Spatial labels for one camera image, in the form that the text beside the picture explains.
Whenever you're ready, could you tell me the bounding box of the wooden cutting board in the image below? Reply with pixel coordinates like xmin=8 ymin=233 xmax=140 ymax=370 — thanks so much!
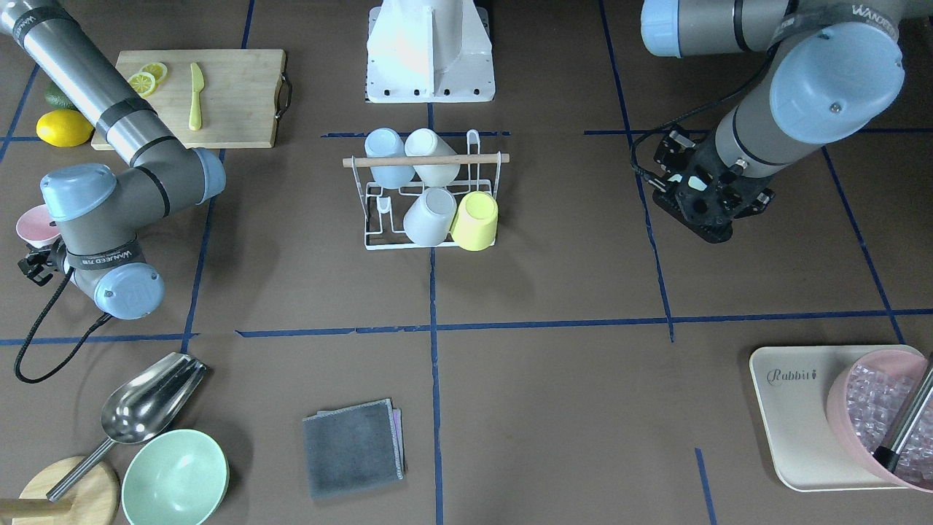
xmin=114 ymin=49 xmax=286 ymax=149

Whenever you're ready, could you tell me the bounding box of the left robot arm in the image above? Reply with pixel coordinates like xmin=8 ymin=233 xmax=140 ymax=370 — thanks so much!
xmin=631 ymin=1 xmax=931 ymax=244

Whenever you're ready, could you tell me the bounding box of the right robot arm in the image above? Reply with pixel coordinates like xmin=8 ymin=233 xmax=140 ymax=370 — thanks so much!
xmin=2 ymin=1 xmax=226 ymax=319

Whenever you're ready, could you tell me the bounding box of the yellow plastic knife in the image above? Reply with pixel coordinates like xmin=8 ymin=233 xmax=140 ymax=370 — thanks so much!
xmin=189 ymin=62 xmax=206 ymax=132

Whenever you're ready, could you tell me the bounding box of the light blue cup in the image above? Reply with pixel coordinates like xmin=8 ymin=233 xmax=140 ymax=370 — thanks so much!
xmin=364 ymin=128 xmax=415 ymax=190

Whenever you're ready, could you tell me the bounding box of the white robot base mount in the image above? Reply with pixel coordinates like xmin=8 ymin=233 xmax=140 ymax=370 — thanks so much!
xmin=364 ymin=1 xmax=496 ymax=104

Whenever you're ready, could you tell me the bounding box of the beige tray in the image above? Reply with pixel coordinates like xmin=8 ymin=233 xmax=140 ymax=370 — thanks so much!
xmin=749 ymin=345 xmax=927 ymax=492

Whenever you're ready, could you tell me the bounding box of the grey folded cloth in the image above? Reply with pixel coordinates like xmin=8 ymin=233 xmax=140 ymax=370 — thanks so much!
xmin=301 ymin=398 xmax=405 ymax=499

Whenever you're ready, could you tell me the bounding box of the metal scoop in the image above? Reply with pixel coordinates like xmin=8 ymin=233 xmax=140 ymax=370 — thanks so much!
xmin=46 ymin=352 xmax=208 ymax=502

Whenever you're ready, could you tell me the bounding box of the grey cup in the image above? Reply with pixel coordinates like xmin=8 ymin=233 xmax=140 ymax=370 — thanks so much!
xmin=403 ymin=188 xmax=457 ymax=248

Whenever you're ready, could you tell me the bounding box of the metal pestle black tip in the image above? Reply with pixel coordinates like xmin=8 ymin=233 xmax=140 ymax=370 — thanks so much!
xmin=873 ymin=358 xmax=932 ymax=474

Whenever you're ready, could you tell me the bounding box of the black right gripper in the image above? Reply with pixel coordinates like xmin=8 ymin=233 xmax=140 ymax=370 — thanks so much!
xmin=19 ymin=244 xmax=68 ymax=285

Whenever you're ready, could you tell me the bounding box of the yellow lemon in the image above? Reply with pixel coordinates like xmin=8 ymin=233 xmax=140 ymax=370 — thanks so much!
xmin=36 ymin=109 xmax=94 ymax=147

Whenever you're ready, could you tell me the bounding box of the white wire cup holder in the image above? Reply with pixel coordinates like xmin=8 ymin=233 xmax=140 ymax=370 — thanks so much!
xmin=343 ymin=130 xmax=510 ymax=252

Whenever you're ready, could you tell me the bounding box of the white cup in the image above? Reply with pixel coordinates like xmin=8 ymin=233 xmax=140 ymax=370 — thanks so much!
xmin=405 ymin=128 xmax=461 ymax=188

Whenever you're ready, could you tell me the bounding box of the pink bowl with ice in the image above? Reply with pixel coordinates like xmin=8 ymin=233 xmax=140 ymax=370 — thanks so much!
xmin=826 ymin=348 xmax=931 ymax=493

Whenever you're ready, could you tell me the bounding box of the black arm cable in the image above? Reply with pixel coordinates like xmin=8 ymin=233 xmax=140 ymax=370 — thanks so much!
xmin=14 ymin=270 xmax=114 ymax=384

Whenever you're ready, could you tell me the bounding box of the green avocado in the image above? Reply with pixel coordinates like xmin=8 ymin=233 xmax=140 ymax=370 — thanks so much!
xmin=44 ymin=81 xmax=77 ymax=111

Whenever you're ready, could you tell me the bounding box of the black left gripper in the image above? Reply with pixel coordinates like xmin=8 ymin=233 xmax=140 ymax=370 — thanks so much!
xmin=652 ymin=130 xmax=774 ymax=244

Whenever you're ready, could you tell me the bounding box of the pink cup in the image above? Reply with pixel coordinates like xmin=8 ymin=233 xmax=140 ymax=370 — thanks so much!
xmin=15 ymin=205 xmax=60 ymax=249

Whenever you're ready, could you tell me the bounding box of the green bowl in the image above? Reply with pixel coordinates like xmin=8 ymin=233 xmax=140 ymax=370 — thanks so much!
xmin=121 ymin=429 xmax=230 ymax=524

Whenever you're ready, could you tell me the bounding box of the yellow cup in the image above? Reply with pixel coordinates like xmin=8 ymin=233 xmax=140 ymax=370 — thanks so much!
xmin=450 ymin=192 xmax=499 ymax=252

